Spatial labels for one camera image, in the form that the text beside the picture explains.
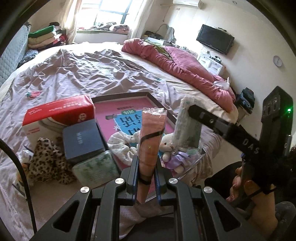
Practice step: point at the white air conditioner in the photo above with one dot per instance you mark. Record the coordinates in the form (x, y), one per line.
(186, 2)

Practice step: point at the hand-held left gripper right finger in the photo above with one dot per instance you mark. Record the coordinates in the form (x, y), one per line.
(158, 183)

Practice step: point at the pink quilt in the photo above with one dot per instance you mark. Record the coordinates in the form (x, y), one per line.
(185, 67)

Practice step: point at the leopard print cloth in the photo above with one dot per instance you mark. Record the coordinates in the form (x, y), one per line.
(46, 160)

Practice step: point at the round wall clock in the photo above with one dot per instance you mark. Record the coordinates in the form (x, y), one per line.
(277, 61)

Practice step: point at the stack of folded clothes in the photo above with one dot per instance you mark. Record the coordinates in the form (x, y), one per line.
(44, 38)

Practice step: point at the dark patterned pillow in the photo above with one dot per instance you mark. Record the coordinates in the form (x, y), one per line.
(27, 57)

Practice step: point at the standing fan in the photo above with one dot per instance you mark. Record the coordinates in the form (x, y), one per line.
(170, 32)

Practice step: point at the white lace scrunchie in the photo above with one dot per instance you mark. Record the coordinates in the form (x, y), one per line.
(120, 143)

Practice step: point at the large green tissue pack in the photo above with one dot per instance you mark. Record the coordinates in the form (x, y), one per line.
(94, 169)

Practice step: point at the red and white box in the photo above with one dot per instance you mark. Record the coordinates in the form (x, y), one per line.
(57, 109)

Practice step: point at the dark blue box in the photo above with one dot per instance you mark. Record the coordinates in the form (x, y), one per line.
(81, 139)

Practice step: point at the person's right hand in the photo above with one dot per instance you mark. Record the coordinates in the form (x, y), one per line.
(263, 213)

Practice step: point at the small pale green tissue pack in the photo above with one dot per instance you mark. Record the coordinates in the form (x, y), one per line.
(185, 129)

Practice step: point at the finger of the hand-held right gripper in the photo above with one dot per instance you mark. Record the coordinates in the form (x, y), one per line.
(208, 118)

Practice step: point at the olive green garment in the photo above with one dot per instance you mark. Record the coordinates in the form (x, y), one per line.
(161, 48)

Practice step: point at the black flat television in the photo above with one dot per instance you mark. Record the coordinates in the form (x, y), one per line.
(215, 38)

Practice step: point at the cream curtain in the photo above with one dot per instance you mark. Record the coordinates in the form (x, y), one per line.
(142, 16)
(69, 18)

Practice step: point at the pink plastic-wrapped packet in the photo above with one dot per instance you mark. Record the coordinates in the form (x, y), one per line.
(150, 143)

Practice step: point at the window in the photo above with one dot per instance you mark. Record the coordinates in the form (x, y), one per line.
(111, 11)

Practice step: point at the shallow dark box pink inside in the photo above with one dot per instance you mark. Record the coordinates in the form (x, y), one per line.
(108, 111)

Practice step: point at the pile of dark clothes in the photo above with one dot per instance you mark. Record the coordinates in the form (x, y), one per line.
(247, 99)

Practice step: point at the white plastic bag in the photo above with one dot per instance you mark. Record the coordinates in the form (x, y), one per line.
(222, 84)

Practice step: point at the plush bunny purple dress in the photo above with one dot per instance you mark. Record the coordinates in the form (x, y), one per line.
(167, 144)

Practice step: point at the beige plush toy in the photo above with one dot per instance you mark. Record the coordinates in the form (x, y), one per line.
(19, 179)

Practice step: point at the grey quilted headboard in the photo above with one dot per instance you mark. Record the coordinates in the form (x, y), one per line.
(11, 53)

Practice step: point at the lilac bed sheet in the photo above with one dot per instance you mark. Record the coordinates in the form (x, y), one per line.
(92, 69)

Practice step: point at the bedding on window sill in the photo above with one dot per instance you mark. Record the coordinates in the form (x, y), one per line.
(111, 27)

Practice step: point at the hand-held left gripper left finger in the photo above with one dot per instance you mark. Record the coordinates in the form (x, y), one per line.
(133, 183)

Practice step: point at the white cabinet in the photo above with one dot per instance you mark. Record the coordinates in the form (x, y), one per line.
(214, 66)

